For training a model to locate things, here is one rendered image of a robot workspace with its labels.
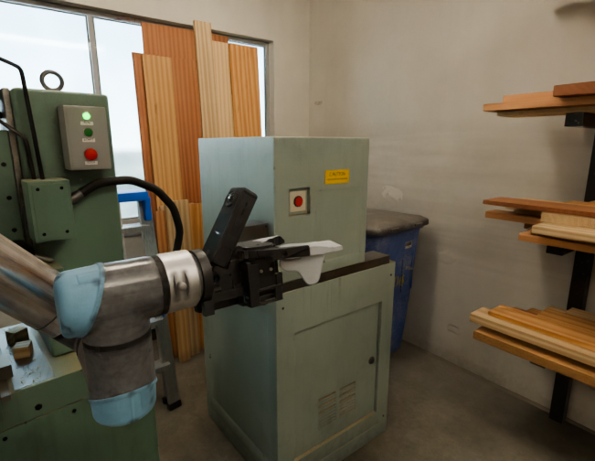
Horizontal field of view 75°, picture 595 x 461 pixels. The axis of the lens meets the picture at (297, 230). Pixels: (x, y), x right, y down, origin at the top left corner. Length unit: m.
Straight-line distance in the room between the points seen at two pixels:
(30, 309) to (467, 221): 2.25
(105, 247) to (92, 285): 0.80
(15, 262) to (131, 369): 0.20
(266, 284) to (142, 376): 0.19
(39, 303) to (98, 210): 0.68
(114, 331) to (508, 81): 2.22
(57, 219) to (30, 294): 0.57
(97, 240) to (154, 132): 1.47
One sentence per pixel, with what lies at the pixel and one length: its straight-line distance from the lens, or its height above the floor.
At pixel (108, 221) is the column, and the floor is 1.17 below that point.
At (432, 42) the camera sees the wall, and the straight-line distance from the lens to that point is 2.69.
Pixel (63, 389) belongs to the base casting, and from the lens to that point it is 1.25.
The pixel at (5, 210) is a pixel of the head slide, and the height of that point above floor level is 1.22.
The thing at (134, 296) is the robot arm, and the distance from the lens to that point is 0.47.
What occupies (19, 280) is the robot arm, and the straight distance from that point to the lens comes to 0.58.
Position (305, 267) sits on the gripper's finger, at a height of 1.22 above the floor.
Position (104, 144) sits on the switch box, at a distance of 1.17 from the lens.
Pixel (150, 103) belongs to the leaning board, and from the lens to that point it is 2.65.
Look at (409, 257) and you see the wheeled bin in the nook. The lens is 2.48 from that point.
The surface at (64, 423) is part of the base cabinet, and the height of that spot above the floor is 0.67.
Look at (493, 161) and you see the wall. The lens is 2.40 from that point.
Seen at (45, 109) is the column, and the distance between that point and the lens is 1.21.
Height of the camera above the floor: 1.39
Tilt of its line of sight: 13 degrees down
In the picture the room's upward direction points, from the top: straight up
